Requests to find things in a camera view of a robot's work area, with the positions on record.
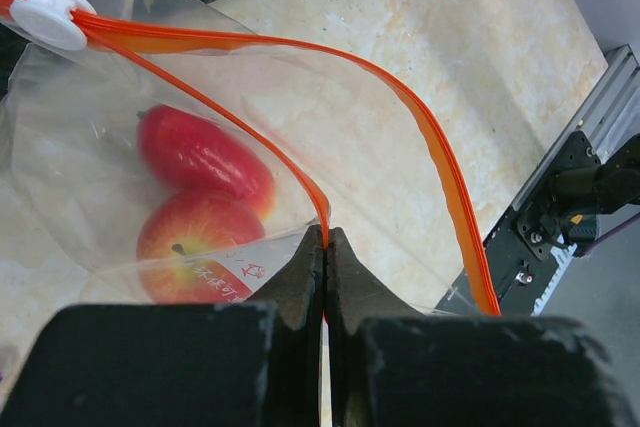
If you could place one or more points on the red toy apple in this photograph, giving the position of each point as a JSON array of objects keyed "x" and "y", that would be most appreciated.
[{"x": 180, "y": 234}]

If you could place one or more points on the clear zip bag orange zipper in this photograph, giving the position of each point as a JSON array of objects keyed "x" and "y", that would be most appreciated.
[{"x": 348, "y": 143}]

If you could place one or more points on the red yellow toy mango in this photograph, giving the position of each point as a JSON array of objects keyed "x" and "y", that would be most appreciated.
[{"x": 186, "y": 151}]

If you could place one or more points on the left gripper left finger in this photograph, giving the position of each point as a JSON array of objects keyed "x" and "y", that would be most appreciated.
[{"x": 255, "y": 363}]

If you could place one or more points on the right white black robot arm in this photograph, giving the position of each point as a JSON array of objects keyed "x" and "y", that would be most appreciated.
[{"x": 596, "y": 190}]

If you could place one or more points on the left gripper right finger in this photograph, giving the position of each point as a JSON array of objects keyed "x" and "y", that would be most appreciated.
[{"x": 391, "y": 365}]

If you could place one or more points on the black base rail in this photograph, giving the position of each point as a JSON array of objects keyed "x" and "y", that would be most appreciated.
[{"x": 522, "y": 248}]

